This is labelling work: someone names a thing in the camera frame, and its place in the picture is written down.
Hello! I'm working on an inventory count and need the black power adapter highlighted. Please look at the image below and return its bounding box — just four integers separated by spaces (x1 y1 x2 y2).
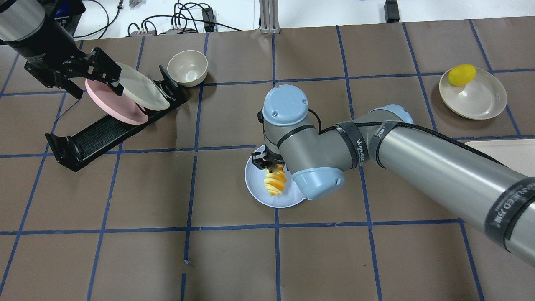
202 7 216 33

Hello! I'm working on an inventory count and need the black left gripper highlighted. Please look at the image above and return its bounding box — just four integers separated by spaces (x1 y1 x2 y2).
24 46 122 100

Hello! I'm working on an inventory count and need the cream plate with lemon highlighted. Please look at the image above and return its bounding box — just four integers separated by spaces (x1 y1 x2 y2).
438 67 508 120

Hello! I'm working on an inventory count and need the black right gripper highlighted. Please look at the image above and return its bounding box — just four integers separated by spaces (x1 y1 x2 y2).
251 145 286 173

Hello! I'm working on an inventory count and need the white rectangular tray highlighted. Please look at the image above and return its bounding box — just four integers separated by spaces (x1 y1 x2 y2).
466 139 535 177

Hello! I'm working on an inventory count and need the striped bread roll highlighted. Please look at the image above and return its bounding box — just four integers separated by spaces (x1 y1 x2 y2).
263 164 287 196

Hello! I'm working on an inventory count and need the aluminium frame post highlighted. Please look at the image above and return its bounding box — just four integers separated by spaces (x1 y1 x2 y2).
259 0 280 34

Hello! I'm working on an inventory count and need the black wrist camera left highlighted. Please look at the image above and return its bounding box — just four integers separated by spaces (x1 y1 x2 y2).
51 0 86 36

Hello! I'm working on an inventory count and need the yellow lemon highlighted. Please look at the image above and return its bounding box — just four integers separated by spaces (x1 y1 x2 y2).
447 64 476 87

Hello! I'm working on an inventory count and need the black dish rack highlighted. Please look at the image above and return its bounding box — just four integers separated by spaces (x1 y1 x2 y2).
45 65 187 173

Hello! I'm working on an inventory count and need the cream plate in rack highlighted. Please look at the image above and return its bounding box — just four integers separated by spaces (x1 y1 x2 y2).
117 62 170 111

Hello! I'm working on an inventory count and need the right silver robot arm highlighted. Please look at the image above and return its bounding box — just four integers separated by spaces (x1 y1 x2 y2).
252 84 535 265

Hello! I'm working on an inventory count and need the blue plate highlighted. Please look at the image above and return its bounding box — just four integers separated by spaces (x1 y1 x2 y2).
245 156 305 208

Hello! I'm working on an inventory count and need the pink plate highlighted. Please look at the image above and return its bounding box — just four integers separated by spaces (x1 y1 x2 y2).
85 79 148 125

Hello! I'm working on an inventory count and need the cream bowl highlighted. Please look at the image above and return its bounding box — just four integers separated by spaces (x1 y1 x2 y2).
167 50 208 87

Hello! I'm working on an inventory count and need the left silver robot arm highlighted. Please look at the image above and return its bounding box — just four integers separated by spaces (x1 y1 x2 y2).
0 0 124 99

